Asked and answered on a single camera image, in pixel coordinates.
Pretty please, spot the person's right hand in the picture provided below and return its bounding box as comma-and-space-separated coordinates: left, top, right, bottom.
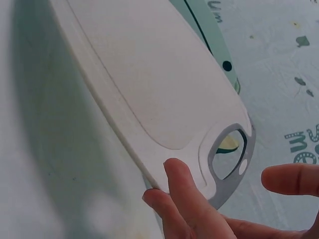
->
142, 157, 319, 239

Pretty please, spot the white cutting board grey handle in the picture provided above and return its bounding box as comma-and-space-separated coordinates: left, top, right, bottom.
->
46, 0, 257, 210

